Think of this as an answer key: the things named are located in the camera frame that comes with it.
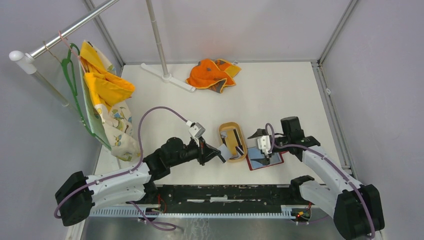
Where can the orange yellow cloth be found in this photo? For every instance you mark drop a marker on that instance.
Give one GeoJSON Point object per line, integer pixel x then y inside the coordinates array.
{"type": "Point", "coordinates": [213, 74]}

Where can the metal hanging rail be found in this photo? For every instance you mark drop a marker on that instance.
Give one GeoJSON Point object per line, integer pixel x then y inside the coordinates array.
{"type": "Point", "coordinates": [25, 60]}

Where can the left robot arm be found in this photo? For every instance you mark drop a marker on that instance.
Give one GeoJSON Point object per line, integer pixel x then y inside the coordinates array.
{"type": "Point", "coordinates": [82, 195]}

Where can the yellow patterned hanging cloth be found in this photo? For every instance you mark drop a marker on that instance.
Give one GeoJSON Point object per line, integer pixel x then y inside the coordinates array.
{"type": "Point", "coordinates": [108, 94]}

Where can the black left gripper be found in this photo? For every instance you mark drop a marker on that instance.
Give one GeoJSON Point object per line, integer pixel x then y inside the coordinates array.
{"type": "Point", "coordinates": [205, 151]}

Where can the white rack stand base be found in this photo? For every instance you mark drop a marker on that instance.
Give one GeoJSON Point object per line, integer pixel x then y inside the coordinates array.
{"type": "Point", "coordinates": [168, 78]}

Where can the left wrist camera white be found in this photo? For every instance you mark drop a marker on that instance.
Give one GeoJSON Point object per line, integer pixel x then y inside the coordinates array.
{"type": "Point", "coordinates": [196, 130]}

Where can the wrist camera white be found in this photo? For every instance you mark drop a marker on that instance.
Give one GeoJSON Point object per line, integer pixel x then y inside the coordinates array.
{"type": "Point", "coordinates": [196, 130]}
{"type": "Point", "coordinates": [264, 144]}

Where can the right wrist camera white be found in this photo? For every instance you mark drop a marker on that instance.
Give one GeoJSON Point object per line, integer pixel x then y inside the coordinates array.
{"type": "Point", "coordinates": [264, 144]}

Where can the green clothes hanger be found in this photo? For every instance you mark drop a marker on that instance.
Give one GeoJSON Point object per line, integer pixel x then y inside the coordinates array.
{"type": "Point", "coordinates": [88, 115]}

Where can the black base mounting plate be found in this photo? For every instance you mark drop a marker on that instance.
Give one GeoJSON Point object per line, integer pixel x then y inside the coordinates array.
{"type": "Point", "coordinates": [222, 199]}

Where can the vertical metal pole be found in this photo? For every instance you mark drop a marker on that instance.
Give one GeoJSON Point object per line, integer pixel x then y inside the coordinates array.
{"type": "Point", "coordinates": [157, 37]}

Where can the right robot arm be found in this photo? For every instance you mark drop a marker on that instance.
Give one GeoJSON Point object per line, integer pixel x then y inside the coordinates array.
{"type": "Point", "coordinates": [341, 192]}

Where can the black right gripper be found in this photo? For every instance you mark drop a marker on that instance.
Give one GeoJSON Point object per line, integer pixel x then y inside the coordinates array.
{"type": "Point", "coordinates": [259, 132]}

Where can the red leather card holder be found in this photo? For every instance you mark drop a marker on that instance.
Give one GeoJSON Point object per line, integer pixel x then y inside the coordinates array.
{"type": "Point", "coordinates": [256, 160]}

